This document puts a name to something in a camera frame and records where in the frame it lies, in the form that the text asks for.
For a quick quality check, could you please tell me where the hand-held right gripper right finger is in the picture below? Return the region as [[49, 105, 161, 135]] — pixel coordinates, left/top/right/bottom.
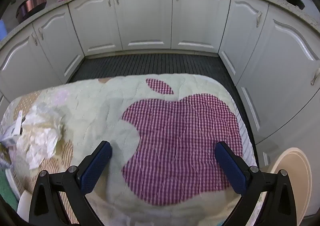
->
[[214, 141, 298, 226]]

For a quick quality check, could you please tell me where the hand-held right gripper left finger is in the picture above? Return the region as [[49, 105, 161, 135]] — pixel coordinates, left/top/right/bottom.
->
[[29, 140, 112, 226]]

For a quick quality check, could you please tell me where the white tissue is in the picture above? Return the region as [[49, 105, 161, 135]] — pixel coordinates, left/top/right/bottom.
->
[[16, 102, 64, 170]]

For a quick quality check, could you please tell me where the beige plastic bin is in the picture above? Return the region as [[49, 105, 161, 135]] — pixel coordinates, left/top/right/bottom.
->
[[262, 147, 313, 219]]

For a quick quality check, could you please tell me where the small white carton box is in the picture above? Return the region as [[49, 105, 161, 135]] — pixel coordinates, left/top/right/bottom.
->
[[0, 109, 25, 146]]

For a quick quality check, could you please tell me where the apple print quilted blanket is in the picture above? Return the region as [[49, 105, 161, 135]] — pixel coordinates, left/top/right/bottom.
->
[[0, 73, 259, 226]]

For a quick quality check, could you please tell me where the row of white cabinet doors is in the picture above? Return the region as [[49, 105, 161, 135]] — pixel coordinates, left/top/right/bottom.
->
[[0, 0, 320, 216]]

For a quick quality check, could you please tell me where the blue electric kettle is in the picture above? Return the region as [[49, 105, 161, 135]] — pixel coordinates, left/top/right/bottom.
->
[[0, 19, 7, 41]]

